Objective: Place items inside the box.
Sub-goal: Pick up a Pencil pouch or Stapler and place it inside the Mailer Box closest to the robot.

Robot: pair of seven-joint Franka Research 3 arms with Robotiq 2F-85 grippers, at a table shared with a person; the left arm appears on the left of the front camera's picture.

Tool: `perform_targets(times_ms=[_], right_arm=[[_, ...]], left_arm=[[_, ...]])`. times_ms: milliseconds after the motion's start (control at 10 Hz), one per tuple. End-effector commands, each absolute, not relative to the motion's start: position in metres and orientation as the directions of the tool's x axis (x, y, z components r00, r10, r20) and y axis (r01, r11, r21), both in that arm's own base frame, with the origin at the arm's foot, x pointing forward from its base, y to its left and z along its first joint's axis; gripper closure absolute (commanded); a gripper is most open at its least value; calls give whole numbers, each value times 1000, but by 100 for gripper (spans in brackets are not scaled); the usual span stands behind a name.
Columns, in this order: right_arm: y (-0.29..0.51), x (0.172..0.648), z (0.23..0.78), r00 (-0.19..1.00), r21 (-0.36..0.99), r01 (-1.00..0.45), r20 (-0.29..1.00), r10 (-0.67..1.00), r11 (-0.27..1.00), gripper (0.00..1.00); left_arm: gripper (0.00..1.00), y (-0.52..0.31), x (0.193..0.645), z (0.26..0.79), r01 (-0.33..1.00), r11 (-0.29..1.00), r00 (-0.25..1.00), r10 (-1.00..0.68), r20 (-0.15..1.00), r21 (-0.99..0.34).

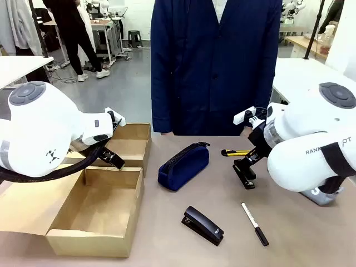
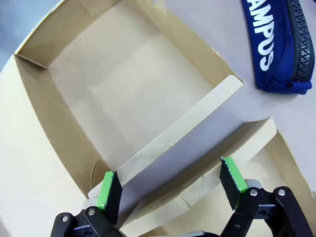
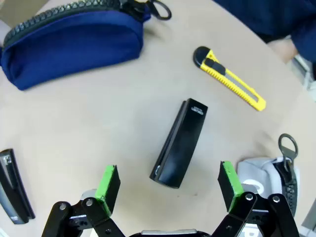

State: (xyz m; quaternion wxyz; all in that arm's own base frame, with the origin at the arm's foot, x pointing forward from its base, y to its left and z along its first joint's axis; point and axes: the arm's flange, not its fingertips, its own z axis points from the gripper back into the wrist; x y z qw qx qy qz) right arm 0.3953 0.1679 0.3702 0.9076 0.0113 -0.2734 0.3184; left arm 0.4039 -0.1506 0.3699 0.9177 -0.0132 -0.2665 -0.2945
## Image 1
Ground black stapler with white logo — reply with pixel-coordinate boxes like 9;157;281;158
181;205;225;247

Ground yellow black utility knife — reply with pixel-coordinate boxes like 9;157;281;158
221;149;253;157

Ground navy zippered pencil case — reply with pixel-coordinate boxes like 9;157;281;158
157;141;211;192

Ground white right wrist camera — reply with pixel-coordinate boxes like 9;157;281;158
233;106;265;129

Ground blue grey printed pouch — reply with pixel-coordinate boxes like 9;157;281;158
299;185;345;207

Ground wooden workbench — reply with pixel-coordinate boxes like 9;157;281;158
283;35;330;61

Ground large cardboard box with lid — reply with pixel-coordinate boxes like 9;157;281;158
0;163;145;259

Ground bystander in black clothes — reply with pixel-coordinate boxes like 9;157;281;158
41;0;104;76

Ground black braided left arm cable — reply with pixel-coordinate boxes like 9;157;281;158
0;144;105;184

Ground hanging grey coat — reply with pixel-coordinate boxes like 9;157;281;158
0;0;43;56

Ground person's right forearm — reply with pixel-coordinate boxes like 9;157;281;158
151;69;175;134

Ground person's left forearm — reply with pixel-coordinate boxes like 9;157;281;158
258;33;282;111

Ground person's white shirt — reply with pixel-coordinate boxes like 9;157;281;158
212;0;229;24

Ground person in navy coat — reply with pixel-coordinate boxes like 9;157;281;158
150;0;283;137

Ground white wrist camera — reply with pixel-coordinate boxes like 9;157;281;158
233;106;265;129
104;107;126;127

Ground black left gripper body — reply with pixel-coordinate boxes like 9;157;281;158
96;146;113;161

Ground white side table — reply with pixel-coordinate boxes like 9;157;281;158
0;56;55;90

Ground white marker with black cap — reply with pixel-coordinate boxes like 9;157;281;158
240;202;270;247

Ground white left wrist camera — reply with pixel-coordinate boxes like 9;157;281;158
104;107;126;127

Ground clear plastic bottles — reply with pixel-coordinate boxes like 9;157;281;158
319;24;336;55

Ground white background desk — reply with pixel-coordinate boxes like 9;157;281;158
89;16;126;65

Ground plain black stapler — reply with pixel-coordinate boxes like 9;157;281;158
232;160;256;190

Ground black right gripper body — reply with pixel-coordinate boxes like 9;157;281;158
247;122;269;158

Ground dark green plastic stool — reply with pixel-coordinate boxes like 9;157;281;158
127;29;144;48

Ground black tripod pole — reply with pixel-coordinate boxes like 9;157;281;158
28;0;54;84
303;0;327;61

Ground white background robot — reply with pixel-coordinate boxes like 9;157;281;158
281;0;307;18
85;0;111;13

